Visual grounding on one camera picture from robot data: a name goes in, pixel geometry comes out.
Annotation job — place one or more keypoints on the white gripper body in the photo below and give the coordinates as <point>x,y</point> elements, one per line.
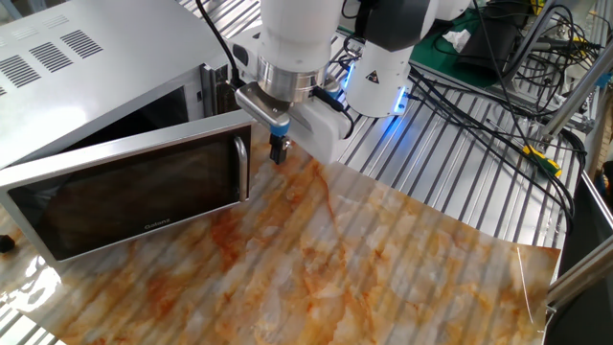
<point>321,131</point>

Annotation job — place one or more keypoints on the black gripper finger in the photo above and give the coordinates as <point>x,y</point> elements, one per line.
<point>276,149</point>
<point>286,144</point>

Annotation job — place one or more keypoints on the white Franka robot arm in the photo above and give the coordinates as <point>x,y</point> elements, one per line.
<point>297,29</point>

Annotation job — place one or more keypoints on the silver microwave oven body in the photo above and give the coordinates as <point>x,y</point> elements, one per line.
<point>120,48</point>

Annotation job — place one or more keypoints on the orange marble pattern mat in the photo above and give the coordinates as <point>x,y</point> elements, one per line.
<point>335,263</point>

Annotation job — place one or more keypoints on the green mat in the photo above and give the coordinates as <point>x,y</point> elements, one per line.
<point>431,52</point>

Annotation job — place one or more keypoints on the crumpled white paper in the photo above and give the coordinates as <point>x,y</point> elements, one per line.
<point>456,39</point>

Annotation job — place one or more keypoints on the black box device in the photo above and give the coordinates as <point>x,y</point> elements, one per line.
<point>493,48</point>

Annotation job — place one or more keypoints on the grey metal tube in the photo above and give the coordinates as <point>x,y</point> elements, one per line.
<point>531,40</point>

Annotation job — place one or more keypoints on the aluminium profile bar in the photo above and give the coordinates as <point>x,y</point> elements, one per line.
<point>579,280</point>

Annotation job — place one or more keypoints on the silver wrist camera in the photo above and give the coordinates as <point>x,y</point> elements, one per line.
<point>258,108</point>

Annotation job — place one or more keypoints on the aluminium frame post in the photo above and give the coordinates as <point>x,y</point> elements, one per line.
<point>579,93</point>

